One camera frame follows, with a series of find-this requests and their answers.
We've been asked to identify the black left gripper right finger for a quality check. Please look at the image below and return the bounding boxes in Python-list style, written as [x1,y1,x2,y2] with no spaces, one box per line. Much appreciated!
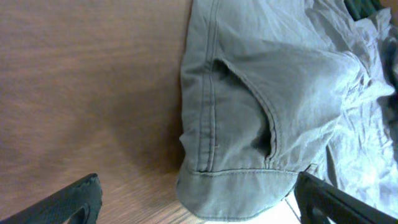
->
[294,172,397,224]

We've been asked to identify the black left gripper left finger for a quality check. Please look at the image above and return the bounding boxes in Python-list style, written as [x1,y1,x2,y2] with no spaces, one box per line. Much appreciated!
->
[1,173,103,224]

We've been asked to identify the grey shorts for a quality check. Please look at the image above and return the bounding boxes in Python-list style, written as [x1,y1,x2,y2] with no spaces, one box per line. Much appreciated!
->
[177,0,397,222]

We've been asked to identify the dark green garment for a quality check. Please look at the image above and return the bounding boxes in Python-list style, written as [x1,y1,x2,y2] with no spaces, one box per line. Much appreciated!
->
[344,0,384,21]

